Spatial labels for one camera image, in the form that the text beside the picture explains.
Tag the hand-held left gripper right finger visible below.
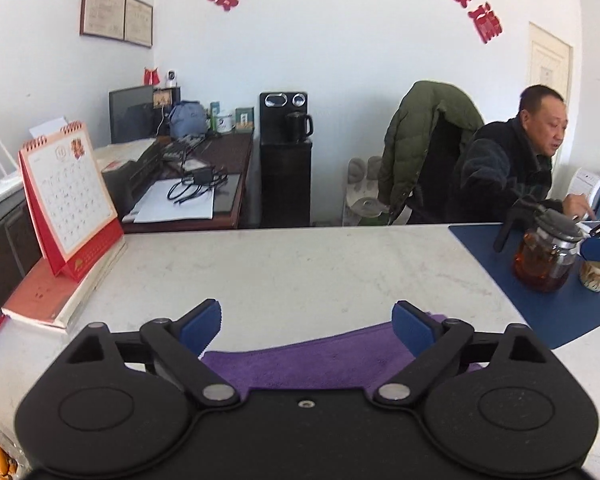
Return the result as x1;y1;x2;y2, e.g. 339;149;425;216
374;300;547;406

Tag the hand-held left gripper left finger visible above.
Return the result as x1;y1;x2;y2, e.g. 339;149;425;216
67;298;241;407

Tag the purple towel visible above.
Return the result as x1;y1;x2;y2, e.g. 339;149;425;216
200;314;483;392

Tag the paper cup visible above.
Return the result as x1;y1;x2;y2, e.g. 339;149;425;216
579;260;600;293

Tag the white desktop device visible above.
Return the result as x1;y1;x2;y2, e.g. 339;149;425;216
565;169;600;221

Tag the glass teapot with black lid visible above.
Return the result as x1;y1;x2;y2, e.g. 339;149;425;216
494;197;587;293

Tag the blue desk mat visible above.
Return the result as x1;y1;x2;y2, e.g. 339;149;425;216
448;220;600;351

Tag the black office chair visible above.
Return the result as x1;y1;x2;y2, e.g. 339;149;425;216
410;120;476;225

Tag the black water dispenser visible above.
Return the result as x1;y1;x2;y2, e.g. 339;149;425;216
259;91;313;228

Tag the black printer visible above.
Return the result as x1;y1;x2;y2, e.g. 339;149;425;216
101;139;163;218

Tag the cream door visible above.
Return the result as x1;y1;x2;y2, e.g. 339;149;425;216
527;21;573;126

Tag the red books stack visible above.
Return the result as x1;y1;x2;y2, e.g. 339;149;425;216
1;237;128;335

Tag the dark wooden desk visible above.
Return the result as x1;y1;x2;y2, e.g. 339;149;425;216
105;130;256;233

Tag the red desk calendar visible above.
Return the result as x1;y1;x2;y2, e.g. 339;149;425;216
18;121;125;282

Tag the green padded jacket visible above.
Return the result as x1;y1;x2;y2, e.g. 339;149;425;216
377;80;486;226

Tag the black mug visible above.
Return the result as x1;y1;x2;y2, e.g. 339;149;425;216
286;111;314;143

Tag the black monitor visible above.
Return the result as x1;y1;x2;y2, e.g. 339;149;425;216
108;85;156;145

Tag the glass ashtray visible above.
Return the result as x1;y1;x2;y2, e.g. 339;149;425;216
0;410;31;480

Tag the black cable with adapter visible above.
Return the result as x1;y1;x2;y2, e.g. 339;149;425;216
167;169;229;206

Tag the framed wall certificate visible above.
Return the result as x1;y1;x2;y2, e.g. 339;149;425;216
124;0;154;49
80;0;127;40

